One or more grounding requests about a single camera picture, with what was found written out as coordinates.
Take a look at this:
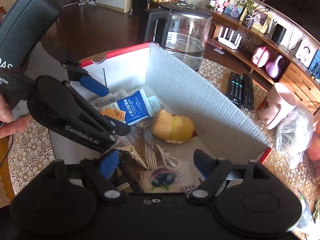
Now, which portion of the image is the blue white cracker packet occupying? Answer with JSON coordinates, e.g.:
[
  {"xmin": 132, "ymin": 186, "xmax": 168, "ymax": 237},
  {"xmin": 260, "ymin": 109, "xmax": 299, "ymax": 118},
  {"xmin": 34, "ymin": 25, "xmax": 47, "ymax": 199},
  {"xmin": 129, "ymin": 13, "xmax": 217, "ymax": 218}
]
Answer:
[{"xmin": 99, "ymin": 88, "xmax": 157, "ymax": 126}]

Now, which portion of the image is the pink toy bag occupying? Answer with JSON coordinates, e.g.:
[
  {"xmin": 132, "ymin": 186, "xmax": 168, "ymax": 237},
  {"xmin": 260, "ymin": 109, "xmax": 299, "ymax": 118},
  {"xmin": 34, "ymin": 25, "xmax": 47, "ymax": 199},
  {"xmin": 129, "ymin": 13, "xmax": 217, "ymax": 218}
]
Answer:
[{"xmin": 251, "ymin": 46, "xmax": 270, "ymax": 68}]

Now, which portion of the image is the purple gourd vase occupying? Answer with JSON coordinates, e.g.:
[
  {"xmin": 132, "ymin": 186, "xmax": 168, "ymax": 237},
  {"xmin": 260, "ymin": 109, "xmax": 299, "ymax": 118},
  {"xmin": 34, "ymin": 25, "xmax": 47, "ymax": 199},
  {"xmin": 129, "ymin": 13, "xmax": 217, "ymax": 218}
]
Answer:
[{"xmin": 265, "ymin": 55, "xmax": 285, "ymax": 79}]

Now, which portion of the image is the framed photo yellow frame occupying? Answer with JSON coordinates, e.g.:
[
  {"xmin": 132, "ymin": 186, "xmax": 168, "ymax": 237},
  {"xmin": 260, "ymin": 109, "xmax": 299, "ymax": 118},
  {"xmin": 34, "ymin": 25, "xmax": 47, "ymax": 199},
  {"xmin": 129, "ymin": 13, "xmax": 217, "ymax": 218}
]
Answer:
[{"xmin": 252, "ymin": 12, "xmax": 272, "ymax": 34}]

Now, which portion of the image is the black snack packet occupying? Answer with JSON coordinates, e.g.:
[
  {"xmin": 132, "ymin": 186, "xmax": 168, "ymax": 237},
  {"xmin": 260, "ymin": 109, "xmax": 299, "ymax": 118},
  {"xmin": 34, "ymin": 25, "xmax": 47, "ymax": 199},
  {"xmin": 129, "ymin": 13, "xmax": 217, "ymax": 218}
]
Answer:
[{"xmin": 110, "ymin": 150, "xmax": 144, "ymax": 194}]

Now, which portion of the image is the black cylinder speaker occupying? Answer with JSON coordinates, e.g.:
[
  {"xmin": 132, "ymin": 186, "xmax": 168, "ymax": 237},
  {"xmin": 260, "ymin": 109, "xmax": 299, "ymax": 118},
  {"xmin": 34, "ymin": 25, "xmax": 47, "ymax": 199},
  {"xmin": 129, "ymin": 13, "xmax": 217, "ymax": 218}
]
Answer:
[{"xmin": 271, "ymin": 23, "xmax": 286, "ymax": 44}]

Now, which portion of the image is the white wifi router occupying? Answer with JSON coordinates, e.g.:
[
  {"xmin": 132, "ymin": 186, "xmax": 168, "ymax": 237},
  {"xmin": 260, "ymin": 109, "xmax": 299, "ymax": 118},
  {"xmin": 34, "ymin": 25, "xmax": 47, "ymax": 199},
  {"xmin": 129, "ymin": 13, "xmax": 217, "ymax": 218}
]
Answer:
[{"xmin": 217, "ymin": 27, "xmax": 242, "ymax": 50}]

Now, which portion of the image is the clear crumpled plastic bag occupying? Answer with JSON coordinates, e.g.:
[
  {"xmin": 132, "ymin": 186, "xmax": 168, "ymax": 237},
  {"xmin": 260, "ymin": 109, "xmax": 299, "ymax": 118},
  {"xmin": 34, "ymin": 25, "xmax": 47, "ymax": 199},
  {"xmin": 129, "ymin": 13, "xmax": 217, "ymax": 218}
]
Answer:
[{"xmin": 275, "ymin": 103, "xmax": 313, "ymax": 169}]

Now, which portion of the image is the brown foil snack bag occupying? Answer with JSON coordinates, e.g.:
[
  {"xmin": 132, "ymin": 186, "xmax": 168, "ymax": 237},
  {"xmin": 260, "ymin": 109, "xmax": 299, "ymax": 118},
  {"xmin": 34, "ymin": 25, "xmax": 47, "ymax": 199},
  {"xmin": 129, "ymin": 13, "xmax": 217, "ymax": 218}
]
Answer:
[{"xmin": 114, "ymin": 127, "xmax": 157, "ymax": 170}]

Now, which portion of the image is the small potted plant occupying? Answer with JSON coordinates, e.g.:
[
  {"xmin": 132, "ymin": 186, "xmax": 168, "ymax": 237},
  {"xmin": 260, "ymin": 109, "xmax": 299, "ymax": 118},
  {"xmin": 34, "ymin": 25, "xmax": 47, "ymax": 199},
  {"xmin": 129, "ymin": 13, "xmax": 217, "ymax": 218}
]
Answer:
[{"xmin": 235, "ymin": 0, "xmax": 266, "ymax": 29}]

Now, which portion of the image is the white cable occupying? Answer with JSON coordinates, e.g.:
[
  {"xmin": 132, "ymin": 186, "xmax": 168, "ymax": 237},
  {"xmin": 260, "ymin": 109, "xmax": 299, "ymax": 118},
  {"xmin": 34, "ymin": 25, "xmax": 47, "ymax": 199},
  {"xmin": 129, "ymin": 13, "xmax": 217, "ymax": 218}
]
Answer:
[{"xmin": 154, "ymin": 143, "xmax": 181, "ymax": 171}]

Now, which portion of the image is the black remote control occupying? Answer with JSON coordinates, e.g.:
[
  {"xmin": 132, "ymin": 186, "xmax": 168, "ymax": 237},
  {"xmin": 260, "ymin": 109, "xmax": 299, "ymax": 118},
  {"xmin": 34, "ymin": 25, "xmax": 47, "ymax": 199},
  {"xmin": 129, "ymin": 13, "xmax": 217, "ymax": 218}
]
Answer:
[
  {"xmin": 226, "ymin": 72, "xmax": 243, "ymax": 108},
  {"xmin": 242, "ymin": 74, "xmax": 254, "ymax": 110}
]

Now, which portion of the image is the person's left hand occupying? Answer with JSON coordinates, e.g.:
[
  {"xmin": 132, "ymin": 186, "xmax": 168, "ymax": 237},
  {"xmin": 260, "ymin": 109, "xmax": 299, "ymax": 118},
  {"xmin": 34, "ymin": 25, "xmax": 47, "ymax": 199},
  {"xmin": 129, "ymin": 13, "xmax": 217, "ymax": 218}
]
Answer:
[{"xmin": 0, "ymin": 94, "xmax": 33, "ymax": 139}]

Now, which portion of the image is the blueberry printed packet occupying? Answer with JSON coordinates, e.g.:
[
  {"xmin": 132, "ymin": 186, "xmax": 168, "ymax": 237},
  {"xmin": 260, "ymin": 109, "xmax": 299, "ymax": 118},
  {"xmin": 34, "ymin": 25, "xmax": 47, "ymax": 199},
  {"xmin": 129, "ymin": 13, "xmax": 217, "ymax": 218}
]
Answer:
[{"xmin": 138, "ymin": 160, "xmax": 204, "ymax": 194}]

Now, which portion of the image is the glass electric kettle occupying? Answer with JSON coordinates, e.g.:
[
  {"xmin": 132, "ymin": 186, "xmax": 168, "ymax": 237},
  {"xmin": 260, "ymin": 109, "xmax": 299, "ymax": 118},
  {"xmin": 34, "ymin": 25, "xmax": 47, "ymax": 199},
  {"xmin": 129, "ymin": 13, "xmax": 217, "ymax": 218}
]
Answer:
[{"xmin": 137, "ymin": 1, "xmax": 213, "ymax": 72}]

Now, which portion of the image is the wooden tv cabinet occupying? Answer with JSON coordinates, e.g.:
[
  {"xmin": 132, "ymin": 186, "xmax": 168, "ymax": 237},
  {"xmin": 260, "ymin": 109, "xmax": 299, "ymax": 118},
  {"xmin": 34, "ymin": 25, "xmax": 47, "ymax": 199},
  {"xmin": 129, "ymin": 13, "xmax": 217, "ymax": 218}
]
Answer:
[{"xmin": 204, "ymin": 9, "xmax": 319, "ymax": 114}]

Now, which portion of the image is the red white cardboard box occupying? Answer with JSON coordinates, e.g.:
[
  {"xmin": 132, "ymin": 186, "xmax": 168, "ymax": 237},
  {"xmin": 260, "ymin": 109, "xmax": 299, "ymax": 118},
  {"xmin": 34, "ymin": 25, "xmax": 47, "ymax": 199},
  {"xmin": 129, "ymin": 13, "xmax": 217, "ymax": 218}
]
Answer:
[{"xmin": 49, "ymin": 42, "xmax": 273, "ymax": 193}]

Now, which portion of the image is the pink white mug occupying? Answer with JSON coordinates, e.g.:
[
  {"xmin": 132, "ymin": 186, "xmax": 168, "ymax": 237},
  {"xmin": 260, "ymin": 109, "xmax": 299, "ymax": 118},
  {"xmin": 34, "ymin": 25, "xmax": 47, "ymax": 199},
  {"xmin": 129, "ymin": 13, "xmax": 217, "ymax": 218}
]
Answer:
[{"xmin": 257, "ymin": 82, "xmax": 297, "ymax": 130}]

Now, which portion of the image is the blue picture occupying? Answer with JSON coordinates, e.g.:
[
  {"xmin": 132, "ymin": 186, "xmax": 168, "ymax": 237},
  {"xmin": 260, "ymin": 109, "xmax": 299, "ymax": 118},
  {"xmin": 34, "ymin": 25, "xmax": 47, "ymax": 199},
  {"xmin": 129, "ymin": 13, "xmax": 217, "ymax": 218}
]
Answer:
[{"xmin": 308, "ymin": 49, "xmax": 320, "ymax": 83}]

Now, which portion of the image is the clear plastic fruit bowl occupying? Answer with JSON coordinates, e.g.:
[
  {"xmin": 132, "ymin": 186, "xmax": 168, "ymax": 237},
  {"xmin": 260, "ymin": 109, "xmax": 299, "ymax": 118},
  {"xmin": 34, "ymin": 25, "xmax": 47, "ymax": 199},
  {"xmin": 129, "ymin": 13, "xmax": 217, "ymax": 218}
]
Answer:
[{"xmin": 306, "ymin": 122, "xmax": 320, "ymax": 162}]

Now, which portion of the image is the baby portrait photo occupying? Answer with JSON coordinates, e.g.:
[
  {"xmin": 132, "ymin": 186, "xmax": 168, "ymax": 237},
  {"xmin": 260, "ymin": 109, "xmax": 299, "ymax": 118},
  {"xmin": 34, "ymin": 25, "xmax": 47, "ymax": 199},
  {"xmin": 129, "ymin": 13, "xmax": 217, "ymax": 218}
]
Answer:
[{"xmin": 295, "ymin": 39, "xmax": 317, "ymax": 68}]

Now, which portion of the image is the yellow squishy animal toy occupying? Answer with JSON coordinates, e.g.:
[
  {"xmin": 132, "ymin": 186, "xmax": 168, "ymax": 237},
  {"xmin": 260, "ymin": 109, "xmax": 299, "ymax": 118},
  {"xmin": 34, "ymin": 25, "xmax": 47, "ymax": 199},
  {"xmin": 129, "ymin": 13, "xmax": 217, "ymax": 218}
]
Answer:
[{"xmin": 151, "ymin": 109, "xmax": 198, "ymax": 144}]

